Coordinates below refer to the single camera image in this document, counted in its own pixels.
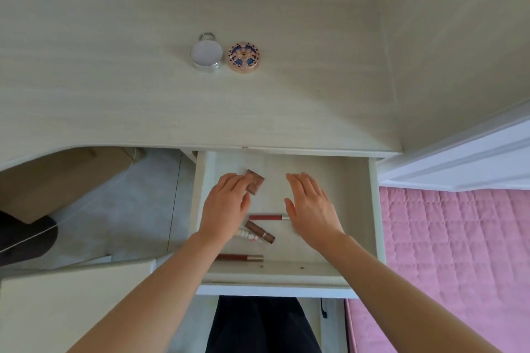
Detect person's right hand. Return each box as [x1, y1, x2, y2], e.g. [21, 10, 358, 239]
[284, 172, 345, 252]

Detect person's left hand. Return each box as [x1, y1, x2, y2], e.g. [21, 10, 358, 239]
[198, 173, 252, 250]

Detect white wooden drawer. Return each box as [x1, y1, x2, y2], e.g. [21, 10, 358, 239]
[193, 149, 386, 299]

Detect rose gold brown lipstick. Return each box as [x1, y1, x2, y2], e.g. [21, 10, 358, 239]
[244, 220, 276, 245]

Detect brown eyeshadow quad palette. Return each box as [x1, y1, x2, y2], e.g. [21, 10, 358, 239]
[243, 169, 266, 195]

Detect rose gold floral compact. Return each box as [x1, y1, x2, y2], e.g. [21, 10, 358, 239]
[227, 41, 262, 74]

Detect silver round cushion compact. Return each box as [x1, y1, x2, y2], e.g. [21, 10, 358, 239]
[190, 32, 222, 73]

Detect person's right forearm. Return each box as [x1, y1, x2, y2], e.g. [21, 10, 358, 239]
[319, 232, 502, 353]

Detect person's left forearm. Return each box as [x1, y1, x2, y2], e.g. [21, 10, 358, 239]
[68, 232, 229, 353]

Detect person's black trousers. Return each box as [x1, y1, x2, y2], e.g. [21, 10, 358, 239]
[205, 295, 322, 353]

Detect brown cardboard box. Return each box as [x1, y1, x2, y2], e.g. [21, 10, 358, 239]
[0, 146, 146, 224]

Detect pink quilted mat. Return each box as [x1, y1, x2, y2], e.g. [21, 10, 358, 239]
[344, 186, 530, 353]

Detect cream wooden chair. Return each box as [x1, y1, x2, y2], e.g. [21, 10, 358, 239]
[0, 258, 158, 353]

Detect light wooden side panel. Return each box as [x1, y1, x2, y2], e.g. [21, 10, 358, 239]
[377, 0, 530, 155]

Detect white panelled bed frame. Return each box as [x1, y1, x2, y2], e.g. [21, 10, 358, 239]
[374, 116, 530, 192]

